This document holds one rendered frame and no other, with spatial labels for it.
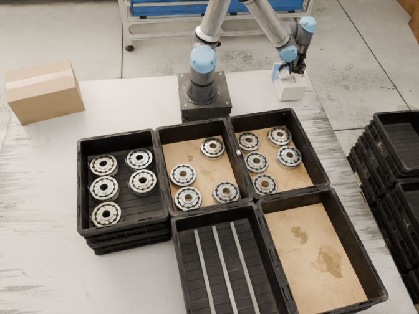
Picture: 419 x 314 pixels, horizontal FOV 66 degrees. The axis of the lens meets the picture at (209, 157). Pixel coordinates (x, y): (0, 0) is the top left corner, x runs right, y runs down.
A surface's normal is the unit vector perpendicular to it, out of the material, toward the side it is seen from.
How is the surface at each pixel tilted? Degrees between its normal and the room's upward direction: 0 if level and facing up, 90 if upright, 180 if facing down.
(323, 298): 0
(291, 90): 90
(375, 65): 0
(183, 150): 0
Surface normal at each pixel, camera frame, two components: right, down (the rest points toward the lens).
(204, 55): 0.06, -0.44
